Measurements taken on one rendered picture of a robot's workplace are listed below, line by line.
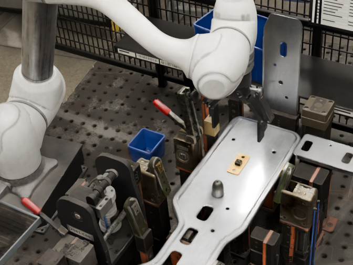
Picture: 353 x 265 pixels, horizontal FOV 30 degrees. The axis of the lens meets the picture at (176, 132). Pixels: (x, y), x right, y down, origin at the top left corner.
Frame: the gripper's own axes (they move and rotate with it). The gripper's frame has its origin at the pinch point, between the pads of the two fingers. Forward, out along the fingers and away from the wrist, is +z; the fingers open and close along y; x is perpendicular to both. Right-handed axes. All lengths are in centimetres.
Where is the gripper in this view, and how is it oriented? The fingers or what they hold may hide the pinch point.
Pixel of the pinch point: (237, 129)
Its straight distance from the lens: 179.5
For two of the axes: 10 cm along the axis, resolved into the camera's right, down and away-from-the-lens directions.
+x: 5.0, -6.0, 6.2
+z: 0.8, 7.5, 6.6
